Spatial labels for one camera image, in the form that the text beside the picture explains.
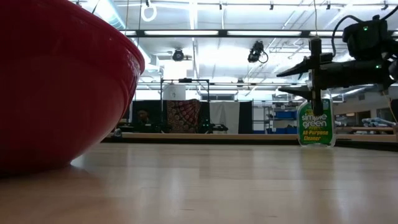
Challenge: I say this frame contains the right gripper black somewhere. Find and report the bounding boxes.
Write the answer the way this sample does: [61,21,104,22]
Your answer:
[276,37,394,116]

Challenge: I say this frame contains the blue storage bin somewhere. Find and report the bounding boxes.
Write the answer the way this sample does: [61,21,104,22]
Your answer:
[275,110,298,121]

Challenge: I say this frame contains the green cleaner spray bottle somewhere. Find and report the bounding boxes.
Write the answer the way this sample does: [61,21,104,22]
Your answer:
[296,70,337,148]

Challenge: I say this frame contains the black curtain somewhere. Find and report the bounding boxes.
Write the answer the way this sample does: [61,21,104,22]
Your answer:
[238,100,254,134]

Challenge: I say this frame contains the white curtain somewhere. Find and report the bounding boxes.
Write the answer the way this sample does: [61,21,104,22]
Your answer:
[209,101,240,134]

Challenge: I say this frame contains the black distant robot equipment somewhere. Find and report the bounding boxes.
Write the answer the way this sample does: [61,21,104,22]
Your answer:
[198,123,229,133]

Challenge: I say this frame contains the red patterned tapestry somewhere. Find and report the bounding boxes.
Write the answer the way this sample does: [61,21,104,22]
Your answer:
[166,98,202,134]

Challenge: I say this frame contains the person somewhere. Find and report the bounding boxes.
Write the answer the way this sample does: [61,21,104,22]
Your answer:
[136,108,152,126]

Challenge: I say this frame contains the large red bowl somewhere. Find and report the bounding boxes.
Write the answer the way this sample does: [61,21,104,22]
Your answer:
[0,0,146,178]

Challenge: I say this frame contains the black overhead camera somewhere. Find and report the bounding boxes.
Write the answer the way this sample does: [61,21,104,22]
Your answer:
[247,40,269,64]

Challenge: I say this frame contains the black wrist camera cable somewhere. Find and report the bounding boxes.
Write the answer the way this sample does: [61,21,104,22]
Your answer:
[330,14,364,58]

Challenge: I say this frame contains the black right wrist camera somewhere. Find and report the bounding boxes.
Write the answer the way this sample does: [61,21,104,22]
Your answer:
[342,14,389,62]

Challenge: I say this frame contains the black aluminium frame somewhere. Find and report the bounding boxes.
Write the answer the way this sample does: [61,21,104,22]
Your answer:
[119,29,398,39]

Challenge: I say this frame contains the black metal stand frame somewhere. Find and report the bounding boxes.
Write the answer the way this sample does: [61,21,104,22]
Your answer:
[160,78,211,103]

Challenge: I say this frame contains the white hanging ring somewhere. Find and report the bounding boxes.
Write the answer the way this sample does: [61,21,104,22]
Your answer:
[140,2,158,22]

